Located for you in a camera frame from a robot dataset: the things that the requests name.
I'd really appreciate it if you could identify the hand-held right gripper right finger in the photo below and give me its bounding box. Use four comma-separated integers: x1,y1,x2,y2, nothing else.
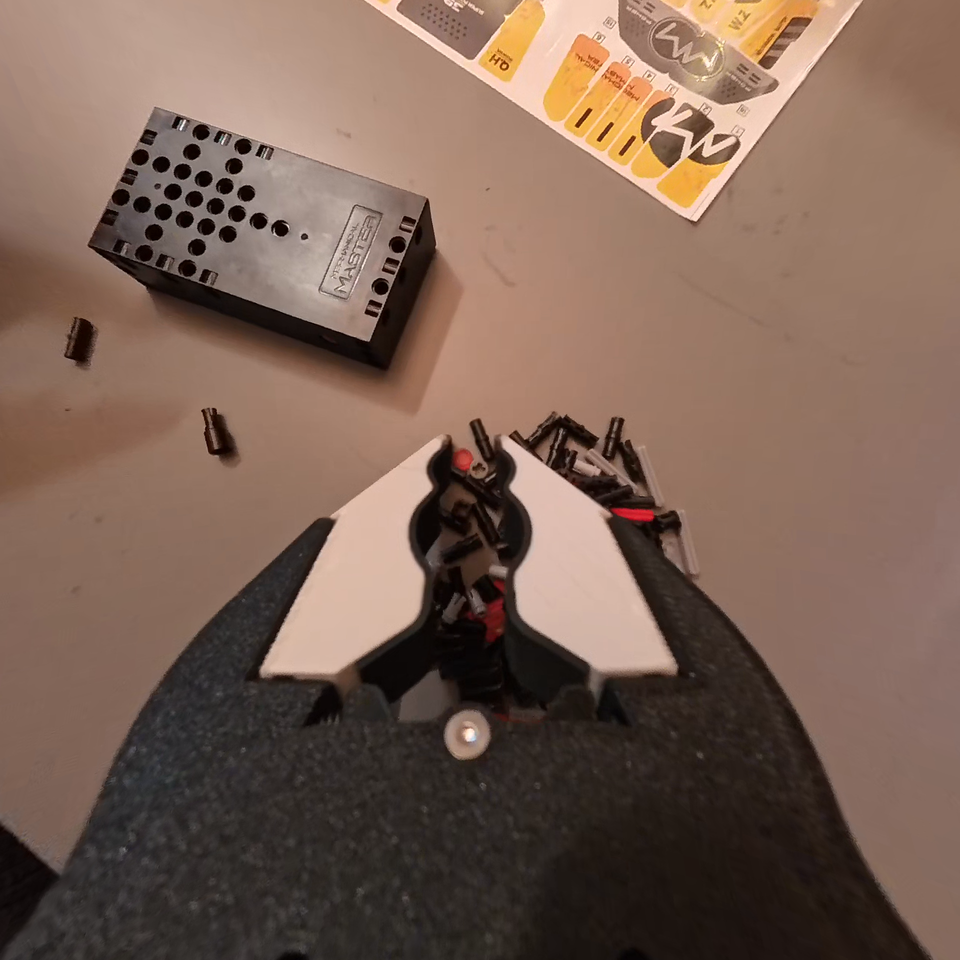
496,436,680,695

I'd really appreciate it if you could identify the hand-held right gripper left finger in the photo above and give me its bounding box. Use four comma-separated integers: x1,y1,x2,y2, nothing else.
258,434,455,693

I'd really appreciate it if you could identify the pile of small plastic pins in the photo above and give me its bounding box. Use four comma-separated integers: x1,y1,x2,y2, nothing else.
427,412,701,722

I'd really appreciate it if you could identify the black perforated plastic block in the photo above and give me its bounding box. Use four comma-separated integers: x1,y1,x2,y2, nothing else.
88,108,437,371

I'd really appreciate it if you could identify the yellow grey sticker sheet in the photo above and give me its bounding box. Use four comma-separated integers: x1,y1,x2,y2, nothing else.
363,0,864,222

